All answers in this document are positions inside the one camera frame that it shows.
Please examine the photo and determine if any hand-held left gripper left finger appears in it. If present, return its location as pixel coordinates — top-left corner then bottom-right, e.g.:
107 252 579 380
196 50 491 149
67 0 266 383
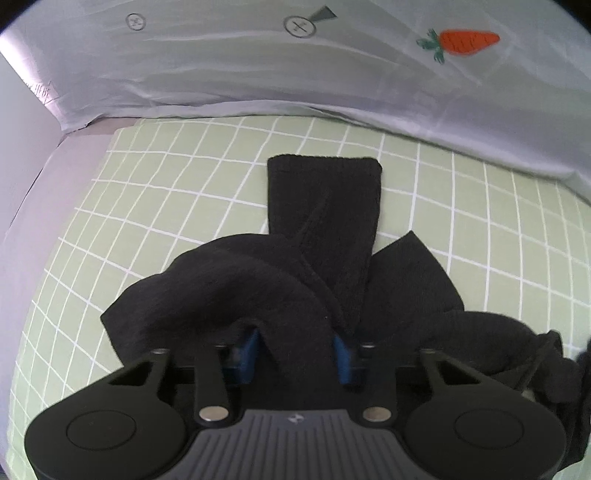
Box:
105 329 257 424

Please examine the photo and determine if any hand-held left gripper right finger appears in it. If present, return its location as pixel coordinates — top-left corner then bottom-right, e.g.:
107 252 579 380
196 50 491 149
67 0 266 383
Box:
331 333 485 424

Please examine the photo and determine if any black knit sweater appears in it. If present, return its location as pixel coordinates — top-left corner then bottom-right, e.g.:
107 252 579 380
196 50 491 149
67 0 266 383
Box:
100 154 591 468

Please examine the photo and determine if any green checked bed sheet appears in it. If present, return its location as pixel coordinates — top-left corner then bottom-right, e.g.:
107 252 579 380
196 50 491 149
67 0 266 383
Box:
0 115 591 480

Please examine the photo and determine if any pale lilac bed sheet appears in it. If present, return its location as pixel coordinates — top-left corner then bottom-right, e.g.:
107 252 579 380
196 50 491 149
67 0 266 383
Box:
0 124 118 282

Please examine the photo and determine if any grey quilt with carrot print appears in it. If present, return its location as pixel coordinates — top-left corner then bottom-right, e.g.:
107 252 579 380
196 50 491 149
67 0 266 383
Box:
0 0 591 204

